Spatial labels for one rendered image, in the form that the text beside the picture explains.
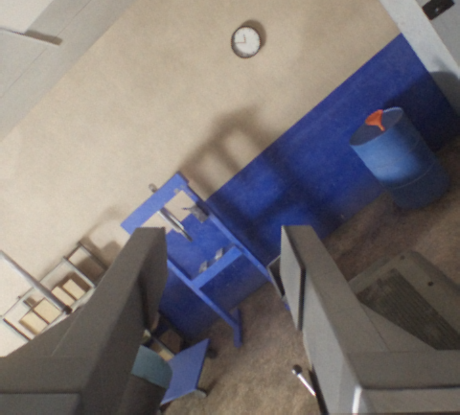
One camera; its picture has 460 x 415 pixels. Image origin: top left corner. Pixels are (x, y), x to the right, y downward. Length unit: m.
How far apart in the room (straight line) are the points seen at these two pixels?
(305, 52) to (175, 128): 1.63
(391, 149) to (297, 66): 1.31
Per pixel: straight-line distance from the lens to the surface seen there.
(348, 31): 4.01
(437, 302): 1.07
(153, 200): 3.48
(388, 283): 1.18
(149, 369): 0.57
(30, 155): 4.42
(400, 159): 3.49
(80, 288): 4.36
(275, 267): 3.46
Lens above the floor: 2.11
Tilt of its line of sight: 12 degrees down
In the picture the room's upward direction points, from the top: 43 degrees counter-clockwise
